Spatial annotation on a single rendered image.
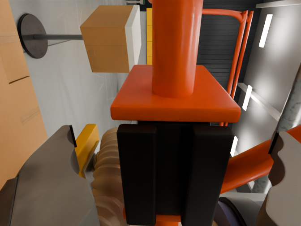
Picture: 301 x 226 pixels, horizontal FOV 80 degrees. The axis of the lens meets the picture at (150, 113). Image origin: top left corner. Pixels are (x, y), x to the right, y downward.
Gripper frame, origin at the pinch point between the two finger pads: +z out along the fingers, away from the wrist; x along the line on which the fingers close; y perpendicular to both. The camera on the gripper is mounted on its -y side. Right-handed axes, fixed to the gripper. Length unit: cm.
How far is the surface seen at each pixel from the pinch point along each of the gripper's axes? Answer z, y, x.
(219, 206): 6.0, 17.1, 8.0
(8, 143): 16.1, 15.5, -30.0
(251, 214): 3.9, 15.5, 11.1
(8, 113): 18.7, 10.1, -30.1
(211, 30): 1046, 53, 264
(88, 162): 8.0, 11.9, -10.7
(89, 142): 10.3, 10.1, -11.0
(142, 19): 728, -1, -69
